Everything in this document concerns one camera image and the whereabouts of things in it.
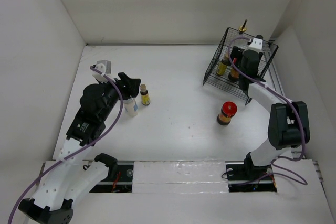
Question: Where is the black wire basket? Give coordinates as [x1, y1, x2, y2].
[203, 27, 278, 104]

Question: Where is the red lid jar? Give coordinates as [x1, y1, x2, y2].
[217, 101, 238, 125]
[228, 67, 239, 82]

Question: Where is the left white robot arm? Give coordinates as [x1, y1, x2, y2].
[17, 71, 141, 223]

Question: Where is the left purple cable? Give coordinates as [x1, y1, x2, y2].
[7, 66, 124, 224]

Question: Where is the clear glass oil bottle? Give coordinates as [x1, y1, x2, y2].
[234, 19, 248, 38]

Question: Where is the small yellow bottle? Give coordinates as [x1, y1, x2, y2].
[216, 53, 230, 76]
[140, 84, 151, 105]

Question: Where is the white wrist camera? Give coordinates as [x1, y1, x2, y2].
[92, 60, 112, 83]
[245, 37, 263, 53]

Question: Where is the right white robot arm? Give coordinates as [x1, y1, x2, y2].
[228, 45, 310, 180]

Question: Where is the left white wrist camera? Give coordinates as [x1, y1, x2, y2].
[92, 60, 112, 83]

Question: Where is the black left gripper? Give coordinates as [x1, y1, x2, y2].
[98, 72, 140, 121]

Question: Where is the black metal base rail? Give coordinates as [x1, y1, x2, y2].
[92, 160, 277, 194]

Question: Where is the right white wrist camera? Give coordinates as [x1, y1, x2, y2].
[245, 37, 263, 53]

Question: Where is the white silver lid jar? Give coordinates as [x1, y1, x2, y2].
[123, 98, 138, 117]

